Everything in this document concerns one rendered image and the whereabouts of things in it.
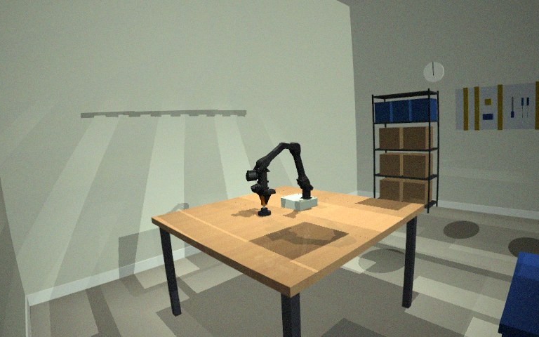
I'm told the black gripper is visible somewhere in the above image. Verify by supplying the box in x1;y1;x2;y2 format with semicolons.
256;180;276;204

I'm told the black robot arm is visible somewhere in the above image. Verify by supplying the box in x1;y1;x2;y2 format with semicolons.
246;143;314;200

